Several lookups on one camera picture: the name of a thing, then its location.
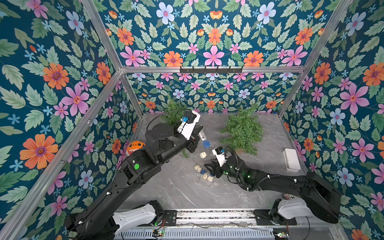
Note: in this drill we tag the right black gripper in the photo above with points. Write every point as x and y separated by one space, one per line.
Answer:
216 167

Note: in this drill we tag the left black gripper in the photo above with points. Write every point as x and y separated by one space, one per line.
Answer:
188 143

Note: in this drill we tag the green christmas tree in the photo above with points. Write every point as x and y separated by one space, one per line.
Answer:
173 112
244 130

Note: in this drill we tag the rattan ball string light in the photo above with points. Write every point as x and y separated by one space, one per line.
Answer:
201 156

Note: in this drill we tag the clear battery box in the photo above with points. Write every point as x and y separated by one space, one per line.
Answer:
202 136

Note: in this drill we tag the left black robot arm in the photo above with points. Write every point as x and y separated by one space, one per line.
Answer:
101 220

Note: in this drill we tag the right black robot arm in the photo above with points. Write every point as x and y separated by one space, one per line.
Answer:
322 198

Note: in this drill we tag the orange shark plush toy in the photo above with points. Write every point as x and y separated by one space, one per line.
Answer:
134 146

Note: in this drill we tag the white rectangular box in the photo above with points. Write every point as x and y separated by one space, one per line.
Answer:
291 160

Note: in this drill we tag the newspaper print can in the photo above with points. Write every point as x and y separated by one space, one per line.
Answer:
288 196

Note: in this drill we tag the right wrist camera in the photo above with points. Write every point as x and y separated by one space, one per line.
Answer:
219 153

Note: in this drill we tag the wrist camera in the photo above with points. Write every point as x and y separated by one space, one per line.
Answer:
219 153
188 123

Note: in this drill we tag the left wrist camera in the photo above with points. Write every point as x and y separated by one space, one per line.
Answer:
188 123

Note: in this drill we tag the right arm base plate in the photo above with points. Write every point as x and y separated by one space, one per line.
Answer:
264 218

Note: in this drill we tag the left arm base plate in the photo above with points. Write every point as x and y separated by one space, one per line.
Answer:
169 218

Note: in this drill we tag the black hook rail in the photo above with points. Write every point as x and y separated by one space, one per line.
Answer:
210 70

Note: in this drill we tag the white slotted cable duct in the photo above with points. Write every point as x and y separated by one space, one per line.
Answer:
196 234

